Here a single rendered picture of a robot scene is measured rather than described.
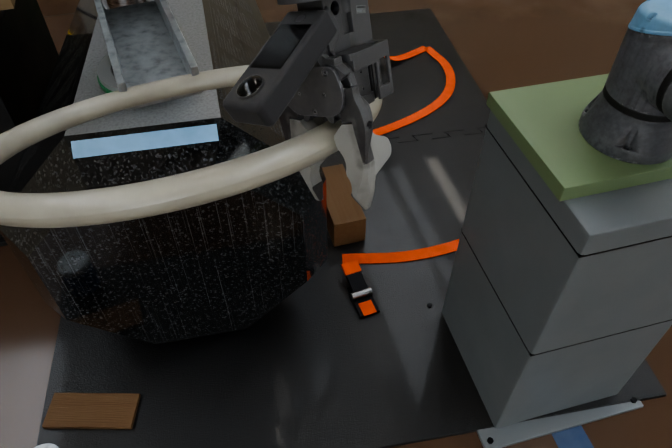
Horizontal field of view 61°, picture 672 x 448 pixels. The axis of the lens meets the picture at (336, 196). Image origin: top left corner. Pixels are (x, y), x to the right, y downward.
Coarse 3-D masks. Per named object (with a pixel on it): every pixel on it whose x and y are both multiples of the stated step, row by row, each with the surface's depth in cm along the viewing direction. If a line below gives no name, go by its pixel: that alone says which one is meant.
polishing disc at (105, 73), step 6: (108, 54) 135; (102, 60) 133; (108, 60) 133; (102, 66) 131; (108, 66) 131; (102, 72) 129; (108, 72) 129; (102, 78) 128; (108, 78) 128; (114, 78) 128; (102, 84) 128; (108, 84) 126; (114, 84) 126; (114, 90) 126
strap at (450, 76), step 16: (432, 48) 299; (448, 64) 289; (448, 80) 279; (448, 96) 269; (416, 112) 261; (384, 128) 252; (352, 256) 202; (368, 256) 202; (384, 256) 202; (400, 256) 202; (416, 256) 202; (432, 256) 202
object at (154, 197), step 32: (96, 96) 83; (128, 96) 85; (160, 96) 87; (32, 128) 74; (64, 128) 79; (320, 128) 53; (0, 160) 67; (256, 160) 48; (288, 160) 49; (320, 160) 53; (0, 192) 50; (64, 192) 47; (96, 192) 46; (128, 192) 46; (160, 192) 46; (192, 192) 46; (224, 192) 47; (0, 224) 50; (32, 224) 48; (64, 224) 47; (96, 224) 47
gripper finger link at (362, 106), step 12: (348, 96) 50; (360, 96) 50; (348, 108) 50; (360, 108) 50; (348, 120) 51; (360, 120) 50; (372, 120) 51; (360, 132) 50; (372, 132) 51; (360, 144) 51; (372, 156) 52
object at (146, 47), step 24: (96, 0) 104; (120, 24) 106; (144, 24) 106; (168, 24) 100; (120, 48) 100; (144, 48) 100; (168, 48) 99; (120, 72) 86; (144, 72) 94; (168, 72) 94; (192, 72) 87
